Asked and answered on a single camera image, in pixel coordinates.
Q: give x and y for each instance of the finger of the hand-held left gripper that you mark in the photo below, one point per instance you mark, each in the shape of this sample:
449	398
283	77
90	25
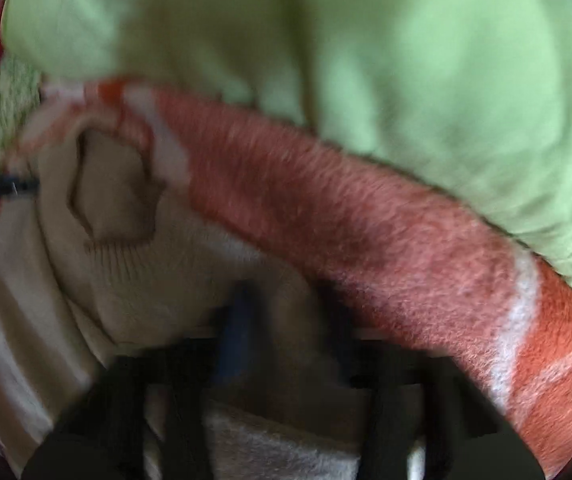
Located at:
1	187

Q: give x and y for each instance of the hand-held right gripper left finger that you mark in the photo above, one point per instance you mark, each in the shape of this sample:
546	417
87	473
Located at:
236	332

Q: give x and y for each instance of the orange white floral blanket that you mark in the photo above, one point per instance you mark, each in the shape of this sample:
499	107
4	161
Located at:
365	220

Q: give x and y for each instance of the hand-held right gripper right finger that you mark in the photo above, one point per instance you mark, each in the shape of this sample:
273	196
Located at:
337	340

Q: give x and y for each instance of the green white checkered pillow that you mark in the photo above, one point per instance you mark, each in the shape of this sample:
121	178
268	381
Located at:
6	110

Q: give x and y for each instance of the beige knit sweater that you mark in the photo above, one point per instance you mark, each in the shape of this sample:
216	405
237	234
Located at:
166	270

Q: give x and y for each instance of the light green duvet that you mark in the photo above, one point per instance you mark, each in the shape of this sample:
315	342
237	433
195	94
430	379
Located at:
365	60

